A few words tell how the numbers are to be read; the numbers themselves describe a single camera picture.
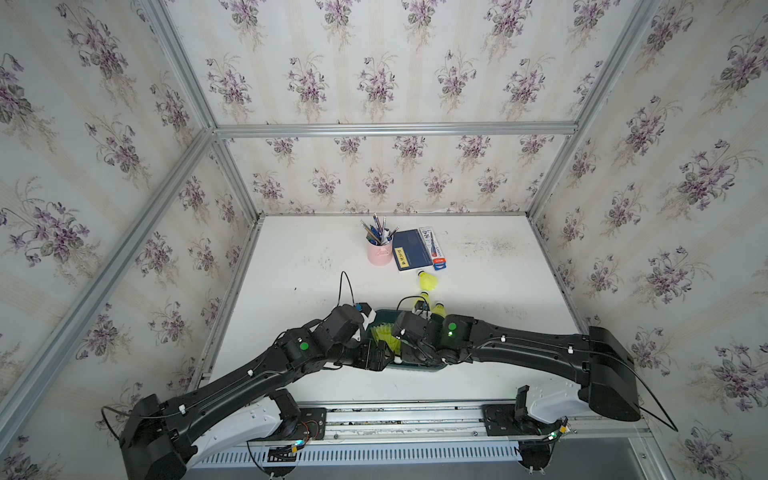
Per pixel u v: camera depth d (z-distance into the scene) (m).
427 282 0.99
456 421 0.75
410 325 0.58
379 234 1.01
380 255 1.00
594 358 0.46
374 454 0.76
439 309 0.91
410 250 1.08
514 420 0.65
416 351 0.58
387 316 0.80
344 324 0.56
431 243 1.11
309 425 0.72
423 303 0.73
